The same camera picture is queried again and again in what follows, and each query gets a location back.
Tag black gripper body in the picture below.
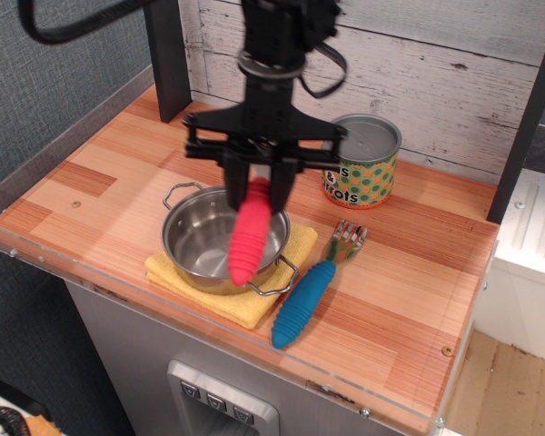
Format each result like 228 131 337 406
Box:
183 67 346 172

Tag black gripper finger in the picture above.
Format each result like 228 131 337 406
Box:
269 163 297 214
223 156 250 211

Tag red handled metal spoon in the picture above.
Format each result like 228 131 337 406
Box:
228 177 272 287

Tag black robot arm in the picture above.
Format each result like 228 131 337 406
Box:
183 1 347 213

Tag stainless steel pot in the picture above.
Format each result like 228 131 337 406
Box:
162 182 299 296

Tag peas and carrots can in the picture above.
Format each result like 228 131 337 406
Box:
322 114 402 210

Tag yellow folded cloth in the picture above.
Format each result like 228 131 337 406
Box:
144 223 318 330

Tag grey toy fridge cabinet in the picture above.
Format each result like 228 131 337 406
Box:
64 279 419 436

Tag silver dispenser button panel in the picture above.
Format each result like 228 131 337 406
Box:
167 360 280 435

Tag white cabinet at right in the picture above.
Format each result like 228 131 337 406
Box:
473 169 545 359

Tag orange object bottom left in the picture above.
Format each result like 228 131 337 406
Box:
25 415 64 436

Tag blue handled metal fork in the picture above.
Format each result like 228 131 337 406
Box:
272 220 368 349

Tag dark vertical post left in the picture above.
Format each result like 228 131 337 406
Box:
144 0 192 123

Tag dark vertical post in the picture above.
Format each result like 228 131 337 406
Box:
487 53 545 224
144 0 192 123

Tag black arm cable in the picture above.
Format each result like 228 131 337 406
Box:
17 0 151 45

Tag dark vertical post right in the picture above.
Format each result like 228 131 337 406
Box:
487 53 545 224

